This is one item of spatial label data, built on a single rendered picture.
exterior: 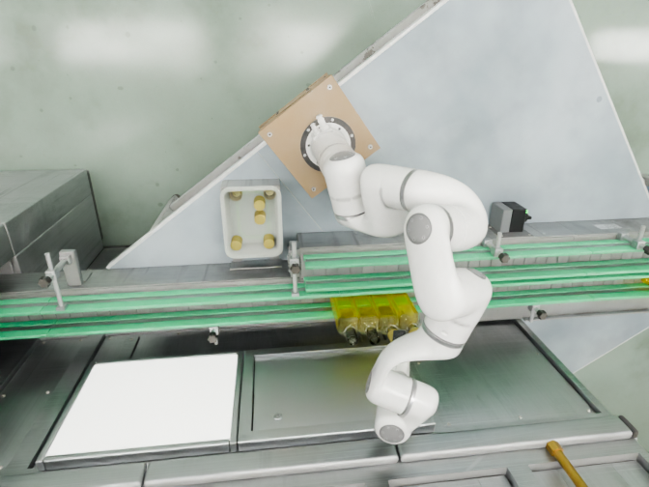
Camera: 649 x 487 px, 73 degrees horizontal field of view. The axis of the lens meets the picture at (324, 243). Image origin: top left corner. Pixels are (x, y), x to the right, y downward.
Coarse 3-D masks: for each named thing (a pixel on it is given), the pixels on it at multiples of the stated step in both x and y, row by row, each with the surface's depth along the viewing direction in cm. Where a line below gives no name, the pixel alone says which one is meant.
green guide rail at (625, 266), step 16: (384, 272) 136; (400, 272) 136; (496, 272) 137; (512, 272) 137; (528, 272) 137; (544, 272) 137; (560, 272) 137; (576, 272) 137; (592, 272) 137; (608, 272) 138; (624, 272) 138; (320, 288) 127; (336, 288) 128; (352, 288) 128; (368, 288) 129
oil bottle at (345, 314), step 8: (336, 304) 125; (344, 304) 125; (352, 304) 125; (336, 312) 123; (344, 312) 122; (352, 312) 122; (336, 320) 123; (344, 320) 119; (352, 320) 119; (344, 328) 118
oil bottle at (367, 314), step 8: (352, 296) 131; (360, 296) 130; (368, 296) 130; (360, 304) 126; (368, 304) 126; (360, 312) 122; (368, 312) 122; (376, 312) 122; (360, 320) 120; (368, 320) 119; (376, 320) 120; (360, 328) 120; (376, 328) 120
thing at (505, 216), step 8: (496, 208) 143; (504, 208) 140; (512, 208) 140; (520, 208) 140; (496, 216) 143; (504, 216) 140; (512, 216) 140; (520, 216) 141; (496, 224) 144; (504, 224) 141; (512, 224) 141; (520, 224) 142; (504, 232) 142
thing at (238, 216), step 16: (224, 192) 125; (256, 192) 133; (224, 208) 127; (240, 208) 135; (272, 208) 136; (224, 224) 129; (240, 224) 137; (256, 224) 138; (272, 224) 138; (224, 240) 131; (256, 240) 140; (240, 256) 134; (256, 256) 134; (272, 256) 135
